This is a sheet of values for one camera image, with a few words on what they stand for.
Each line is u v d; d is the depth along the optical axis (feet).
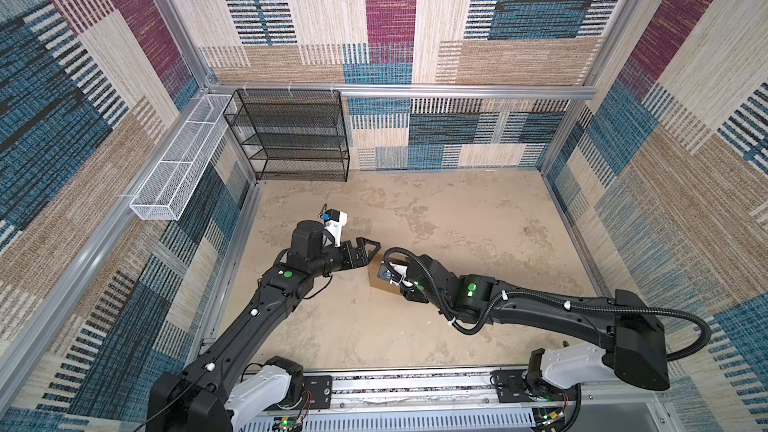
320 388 2.44
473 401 2.39
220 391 1.31
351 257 2.21
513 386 2.39
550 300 1.56
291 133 3.63
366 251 2.31
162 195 2.29
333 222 2.33
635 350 1.30
